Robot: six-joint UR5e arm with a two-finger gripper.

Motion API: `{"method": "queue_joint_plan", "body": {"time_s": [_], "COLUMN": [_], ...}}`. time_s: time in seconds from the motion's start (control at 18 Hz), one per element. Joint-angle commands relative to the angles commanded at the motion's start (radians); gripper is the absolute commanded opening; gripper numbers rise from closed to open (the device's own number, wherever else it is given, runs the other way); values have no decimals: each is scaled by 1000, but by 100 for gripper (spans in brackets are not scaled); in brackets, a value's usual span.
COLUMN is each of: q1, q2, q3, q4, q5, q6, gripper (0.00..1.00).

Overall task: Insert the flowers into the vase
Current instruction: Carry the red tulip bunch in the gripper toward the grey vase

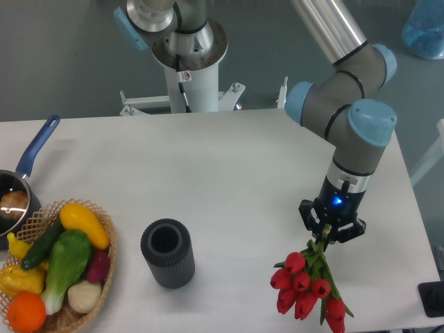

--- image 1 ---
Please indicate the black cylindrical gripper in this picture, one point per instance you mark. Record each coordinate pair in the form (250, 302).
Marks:
(335, 208)

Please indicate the red tulip bouquet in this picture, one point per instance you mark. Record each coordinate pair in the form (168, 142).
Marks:
(303, 279)

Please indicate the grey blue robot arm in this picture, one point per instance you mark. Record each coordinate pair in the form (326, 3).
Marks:
(338, 110)

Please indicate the dark grey ribbed vase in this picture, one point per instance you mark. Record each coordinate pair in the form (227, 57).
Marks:
(166, 246)

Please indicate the black device at edge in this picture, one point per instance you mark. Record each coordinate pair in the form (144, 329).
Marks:
(431, 295)

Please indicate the blue plastic bag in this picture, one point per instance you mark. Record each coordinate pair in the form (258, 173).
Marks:
(423, 32)

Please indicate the purple red radish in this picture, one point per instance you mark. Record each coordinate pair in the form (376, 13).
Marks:
(99, 267)

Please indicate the yellow squash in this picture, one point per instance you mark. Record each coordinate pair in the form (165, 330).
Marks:
(75, 216)

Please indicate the white garlic bulb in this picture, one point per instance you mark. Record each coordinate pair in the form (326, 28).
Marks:
(83, 296)

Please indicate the green bok choy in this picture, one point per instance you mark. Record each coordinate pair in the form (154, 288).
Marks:
(67, 262)

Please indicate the green cucumber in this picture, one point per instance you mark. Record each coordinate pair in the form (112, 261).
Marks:
(41, 248)

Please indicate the yellow banana piece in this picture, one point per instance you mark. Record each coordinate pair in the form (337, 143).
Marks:
(17, 247)

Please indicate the orange fruit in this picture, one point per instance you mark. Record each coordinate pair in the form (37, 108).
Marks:
(26, 312)

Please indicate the brown bread roll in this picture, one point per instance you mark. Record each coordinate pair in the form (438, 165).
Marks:
(14, 204)

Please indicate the yellow bell pepper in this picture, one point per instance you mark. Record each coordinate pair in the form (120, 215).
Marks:
(15, 280)

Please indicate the white frame leg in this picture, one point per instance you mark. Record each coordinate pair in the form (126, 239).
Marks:
(433, 154)

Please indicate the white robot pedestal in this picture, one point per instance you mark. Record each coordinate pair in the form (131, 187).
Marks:
(191, 69)

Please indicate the blue handled saucepan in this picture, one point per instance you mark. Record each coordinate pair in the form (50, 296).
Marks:
(17, 180)

